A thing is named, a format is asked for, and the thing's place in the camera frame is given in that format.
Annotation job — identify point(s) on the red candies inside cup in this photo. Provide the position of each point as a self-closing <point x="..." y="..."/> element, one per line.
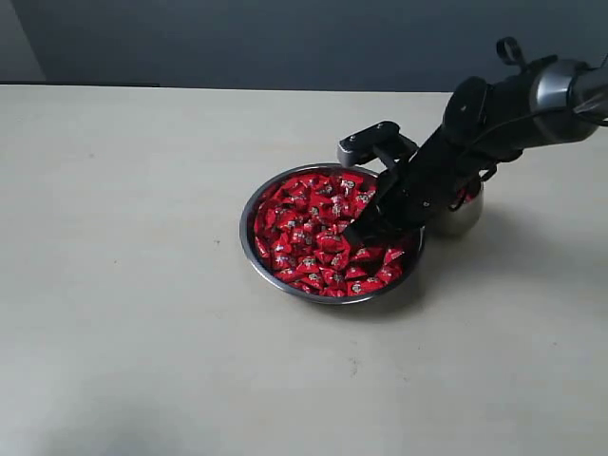
<point x="465" y="196"/>

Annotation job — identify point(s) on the round steel bowl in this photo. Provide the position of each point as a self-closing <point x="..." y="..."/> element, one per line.
<point x="332" y="297"/>

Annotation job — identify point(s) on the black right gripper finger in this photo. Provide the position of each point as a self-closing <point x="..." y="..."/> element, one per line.
<point x="367" y="227"/>
<point x="395" y="237"/>

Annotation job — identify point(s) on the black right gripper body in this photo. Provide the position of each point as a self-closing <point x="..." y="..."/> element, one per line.
<point x="413" y="192"/>

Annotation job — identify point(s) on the pile of red candies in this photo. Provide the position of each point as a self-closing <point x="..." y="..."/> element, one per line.
<point x="309" y="237"/>

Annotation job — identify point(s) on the stainless steel cup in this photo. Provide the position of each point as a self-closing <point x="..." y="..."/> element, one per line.
<point x="456" y="224"/>

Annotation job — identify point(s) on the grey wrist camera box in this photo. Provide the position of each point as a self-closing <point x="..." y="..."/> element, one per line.
<point x="382" y="141"/>

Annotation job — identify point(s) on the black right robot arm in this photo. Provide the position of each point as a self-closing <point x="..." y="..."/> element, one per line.
<point x="549" y="101"/>

